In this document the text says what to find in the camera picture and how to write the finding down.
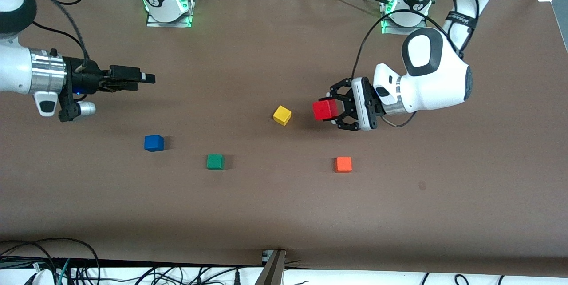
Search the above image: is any red wooden cube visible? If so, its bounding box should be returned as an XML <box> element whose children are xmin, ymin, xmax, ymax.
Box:
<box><xmin>312</xmin><ymin>99</ymin><xmax>339</xmax><ymax>121</ymax></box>

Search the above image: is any blue wooden cube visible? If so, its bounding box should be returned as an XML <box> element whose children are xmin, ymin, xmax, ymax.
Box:
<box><xmin>144</xmin><ymin>135</ymin><xmax>165</xmax><ymax>152</ymax></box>

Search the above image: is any yellow wooden cube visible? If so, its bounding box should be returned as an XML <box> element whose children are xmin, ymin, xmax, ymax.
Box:
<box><xmin>273</xmin><ymin>105</ymin><xmax>292</xmax><ymax>126</ymax></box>

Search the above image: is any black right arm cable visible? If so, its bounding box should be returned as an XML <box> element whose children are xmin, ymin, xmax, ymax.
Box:
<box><xmin>18</xmin><ymin>0</ymin><xmax>91</xmax><ymax>72</ymax></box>

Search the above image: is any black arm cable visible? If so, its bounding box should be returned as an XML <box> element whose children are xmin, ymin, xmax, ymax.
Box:
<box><xmin>18</xmin><ymin>0</ymin><xmax>91</xmax><ymax>72</ymax></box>
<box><xmin>352</xmin><ymin>0</ymin><xmax>481</xmax><ymax>80</ymax></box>

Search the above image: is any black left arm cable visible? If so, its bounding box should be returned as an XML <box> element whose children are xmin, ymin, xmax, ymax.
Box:
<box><xmin>352</xmin><ymin>0</ymin><xmax>481</xmax><ymax>80</ymax></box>

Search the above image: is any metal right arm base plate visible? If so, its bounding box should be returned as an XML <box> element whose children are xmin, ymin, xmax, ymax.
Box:
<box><xmin>146</xmin><ymin>0</ymin><xmax>194</xmax><ymax>28</ymax></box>

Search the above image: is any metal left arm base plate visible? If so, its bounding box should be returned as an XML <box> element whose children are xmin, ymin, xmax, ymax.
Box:
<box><xmin>381</xmin><ymin>0</ymin><xmax>429</xmax><ymax>36</ymax></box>

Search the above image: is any black looped cable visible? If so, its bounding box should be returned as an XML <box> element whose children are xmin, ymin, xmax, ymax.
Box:
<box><xmin>0</xmin><ymin>237</ymin><xmax>101</xmax><ymax>285</ymax></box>

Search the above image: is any grey metal post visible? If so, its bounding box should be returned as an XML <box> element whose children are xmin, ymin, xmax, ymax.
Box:
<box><xmin>255</xmin><ymin>249</ymin><xmax>287</xmax><ymax>285</ymax></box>

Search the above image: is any black cable tray bar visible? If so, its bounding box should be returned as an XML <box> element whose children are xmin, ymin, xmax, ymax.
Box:
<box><xmin>0</xmin><ymin>256</ymin><xmax>263</xmax><ymax>272</ymax></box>

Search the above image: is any green cable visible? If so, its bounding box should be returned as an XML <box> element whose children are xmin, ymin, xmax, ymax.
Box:
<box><xmin>57</xmin><ymin>259</ymin><xmax>71</xmax><ymax>285</ymax></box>

